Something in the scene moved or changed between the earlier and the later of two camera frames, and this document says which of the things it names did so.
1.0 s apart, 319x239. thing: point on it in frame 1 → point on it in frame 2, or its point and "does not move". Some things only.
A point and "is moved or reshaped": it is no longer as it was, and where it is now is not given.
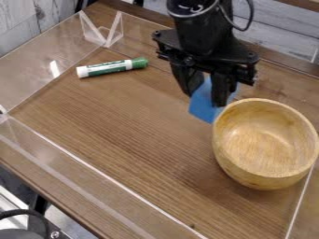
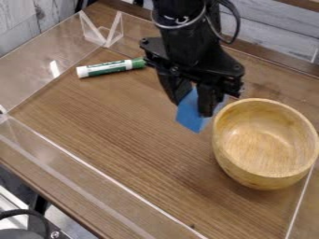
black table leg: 42,204 does not move
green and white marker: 113,67 does not move
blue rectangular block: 201,105 is moved or reshaped
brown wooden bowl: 265,143 does not move
